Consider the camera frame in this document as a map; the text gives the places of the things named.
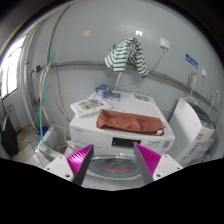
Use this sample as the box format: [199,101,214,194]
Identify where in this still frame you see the blue crumpled cloth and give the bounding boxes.
[95,84,120,98]

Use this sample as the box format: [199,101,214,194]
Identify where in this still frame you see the grey horizontal wall pipe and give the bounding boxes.
[51,61,218,111]

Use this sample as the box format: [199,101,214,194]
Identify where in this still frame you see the white vertical drain pipe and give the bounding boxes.
[19,26,38,128]

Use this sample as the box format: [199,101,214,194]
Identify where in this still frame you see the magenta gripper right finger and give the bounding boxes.
[133,143,184,186]

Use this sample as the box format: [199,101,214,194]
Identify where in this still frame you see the white wall socket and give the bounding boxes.
[160,38,170,51]

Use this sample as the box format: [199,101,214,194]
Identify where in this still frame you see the blue wall sign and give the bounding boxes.
[185,54,199,69]

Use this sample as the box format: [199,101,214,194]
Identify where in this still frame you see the white top-load washing machine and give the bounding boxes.
[168,98,215,167]

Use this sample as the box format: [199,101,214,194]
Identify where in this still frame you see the window with frame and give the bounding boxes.
[0,35,26,98]

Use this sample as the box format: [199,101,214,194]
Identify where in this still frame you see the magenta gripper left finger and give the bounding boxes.
[44,143,95,187]

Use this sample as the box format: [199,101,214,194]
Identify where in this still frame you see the white printed booklet left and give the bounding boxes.
[70,98,111,118]

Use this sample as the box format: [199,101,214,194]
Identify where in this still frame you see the black dark object left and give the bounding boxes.
[0,116,18,156]

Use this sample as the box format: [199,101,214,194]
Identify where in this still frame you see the green white striped cloth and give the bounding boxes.
[104,38,149,78]

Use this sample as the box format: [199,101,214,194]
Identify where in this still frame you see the green hose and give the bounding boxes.
[38,50,56,152]

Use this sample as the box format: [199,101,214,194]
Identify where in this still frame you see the brown folded towel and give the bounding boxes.
[96,109,165,136]

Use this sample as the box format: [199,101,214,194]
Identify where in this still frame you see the white printed leaflet right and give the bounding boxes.
[129,92,155,104]

